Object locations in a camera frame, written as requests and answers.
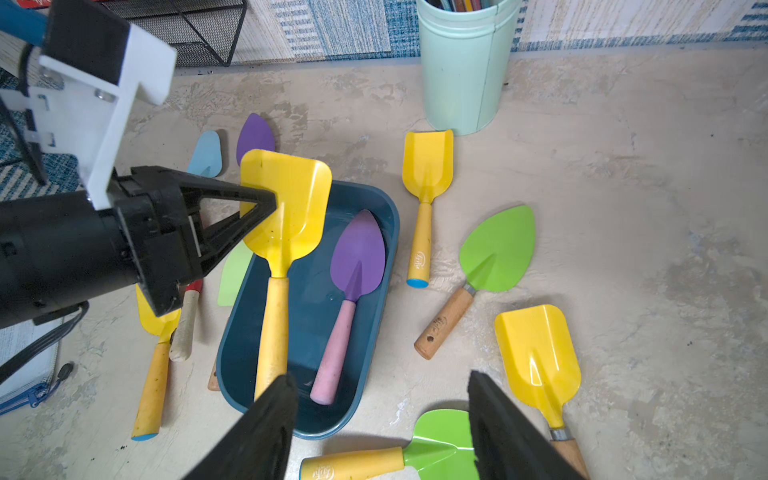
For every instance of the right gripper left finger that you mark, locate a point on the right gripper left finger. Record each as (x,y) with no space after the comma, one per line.
(258,445)

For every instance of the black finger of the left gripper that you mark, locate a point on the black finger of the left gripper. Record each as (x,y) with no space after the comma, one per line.
(217,240)

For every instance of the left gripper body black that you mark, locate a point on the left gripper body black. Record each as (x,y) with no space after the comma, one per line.
(58,251)

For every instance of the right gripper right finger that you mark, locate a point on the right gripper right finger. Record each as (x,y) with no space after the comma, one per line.
(505,442)

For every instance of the yellow shovel wooden handle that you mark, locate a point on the yellow shovel wooden handle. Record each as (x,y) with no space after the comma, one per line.
(543,370)

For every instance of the purple trowel pink handle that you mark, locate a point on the purple trowel pink handle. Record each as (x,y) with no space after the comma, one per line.
(256,133)
(357,268)

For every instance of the green trowel wooden handle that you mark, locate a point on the green trowel wooden handle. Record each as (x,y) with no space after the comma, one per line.
(233,274)
(494,258)

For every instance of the yellow shovel blue tip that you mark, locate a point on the yellow shovel blue tip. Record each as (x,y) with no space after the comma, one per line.
(150,410)
(427,173)

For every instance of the dark teal storage box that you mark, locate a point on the dark teal storage box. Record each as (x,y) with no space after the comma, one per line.
(314,303)

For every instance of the light blue trowel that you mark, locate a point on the light blue trowel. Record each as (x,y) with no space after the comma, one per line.
(207,160)

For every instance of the open white book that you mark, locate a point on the open white book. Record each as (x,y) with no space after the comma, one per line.
(30,385)

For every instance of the mint green pencil cup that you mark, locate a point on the mint green pencil cup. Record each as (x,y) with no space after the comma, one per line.
(464,59)

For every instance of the colored pencils bundle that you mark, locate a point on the colored pencils bundle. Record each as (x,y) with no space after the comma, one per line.
(461,6)

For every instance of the green trowel yellow handle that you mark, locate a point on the green trowel yellow handle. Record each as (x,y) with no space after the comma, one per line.
(441,448)

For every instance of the red shovel wooden handle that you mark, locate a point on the red shovel wooden handle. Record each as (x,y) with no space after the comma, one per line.
(182,340)

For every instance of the black wire shelf rack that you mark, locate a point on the black wire shelf rack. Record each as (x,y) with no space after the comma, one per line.
(204,32)

